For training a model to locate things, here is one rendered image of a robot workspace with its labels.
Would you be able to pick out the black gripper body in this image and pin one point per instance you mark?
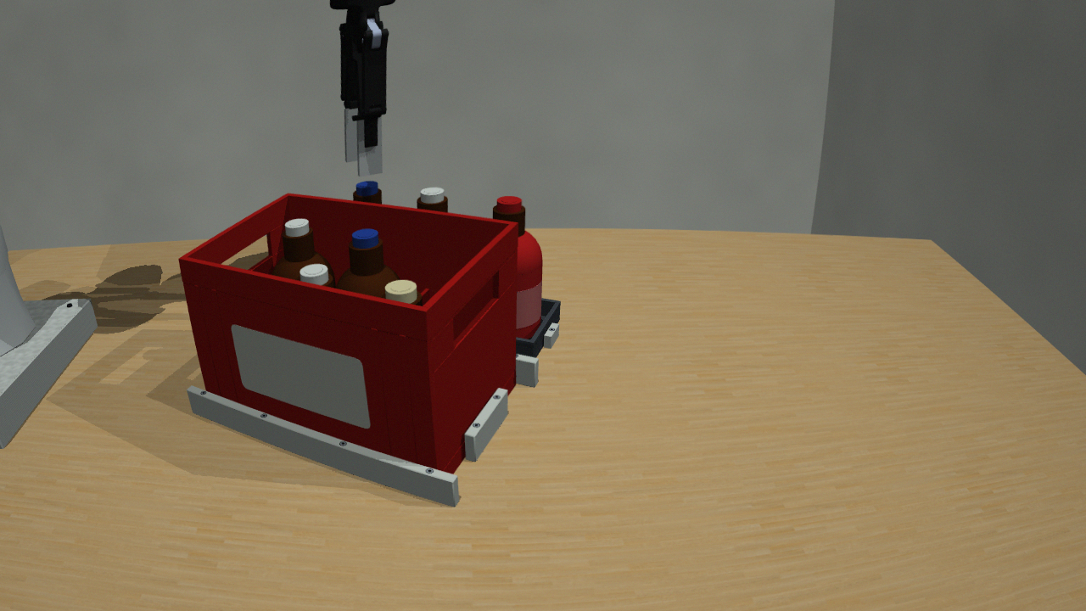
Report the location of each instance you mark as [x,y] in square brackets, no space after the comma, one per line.
[358,12]

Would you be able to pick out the blue bottle with light blue label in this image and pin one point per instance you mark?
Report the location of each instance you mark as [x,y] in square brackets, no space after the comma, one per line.
[368,192]

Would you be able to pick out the brown bottle with white cap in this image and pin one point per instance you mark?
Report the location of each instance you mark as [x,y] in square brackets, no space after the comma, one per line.
[298,246]
[317,274]

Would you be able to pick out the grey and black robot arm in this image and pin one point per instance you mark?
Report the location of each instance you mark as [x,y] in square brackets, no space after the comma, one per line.
[15,320]

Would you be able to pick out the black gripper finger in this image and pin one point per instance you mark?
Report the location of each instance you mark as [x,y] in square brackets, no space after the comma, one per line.
[348,95]
[373,102]

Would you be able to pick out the brown glass bottle with cream cap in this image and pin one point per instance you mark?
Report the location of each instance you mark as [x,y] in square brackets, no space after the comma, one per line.
[403,291]

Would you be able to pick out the brown bottle with blue cap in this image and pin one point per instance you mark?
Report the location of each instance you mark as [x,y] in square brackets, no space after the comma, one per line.
[367,273]

